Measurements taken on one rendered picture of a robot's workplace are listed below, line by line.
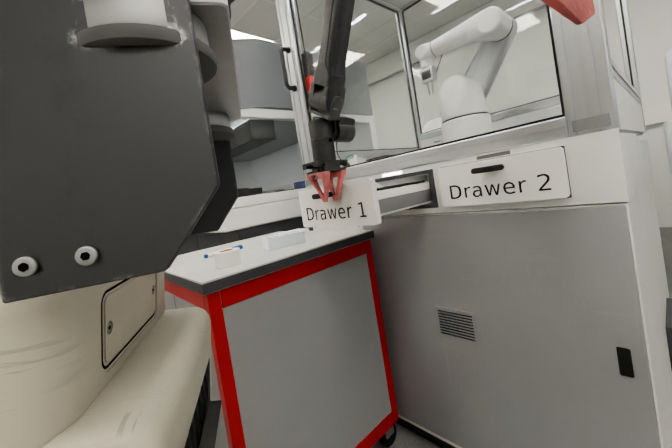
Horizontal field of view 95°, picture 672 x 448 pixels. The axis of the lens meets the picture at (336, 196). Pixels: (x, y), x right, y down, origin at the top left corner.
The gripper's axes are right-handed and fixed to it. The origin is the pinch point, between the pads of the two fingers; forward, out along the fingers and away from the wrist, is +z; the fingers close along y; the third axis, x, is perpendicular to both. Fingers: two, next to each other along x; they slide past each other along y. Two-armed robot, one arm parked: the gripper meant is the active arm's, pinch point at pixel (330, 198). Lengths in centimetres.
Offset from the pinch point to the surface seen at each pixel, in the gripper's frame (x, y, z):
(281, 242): 26.8, 0.9, 11.8
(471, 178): -23.5, 28.4, 0.1
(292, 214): 82, 45, 6
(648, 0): -61, 354, -133
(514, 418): -24, 32, 64
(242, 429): 14, -24, 50
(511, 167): -33.2, 28.2, -1.2
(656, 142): -53, 357, -8
